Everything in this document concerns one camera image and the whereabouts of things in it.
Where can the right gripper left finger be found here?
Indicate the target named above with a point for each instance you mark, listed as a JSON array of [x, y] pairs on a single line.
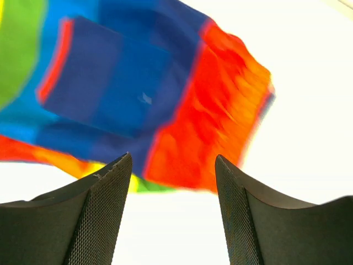
[[76, 224]]

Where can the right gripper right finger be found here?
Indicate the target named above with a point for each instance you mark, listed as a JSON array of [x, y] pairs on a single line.
[[264, 226]]

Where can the rainbow striped shorts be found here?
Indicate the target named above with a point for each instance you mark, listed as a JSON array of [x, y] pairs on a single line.
[[83, 82]]

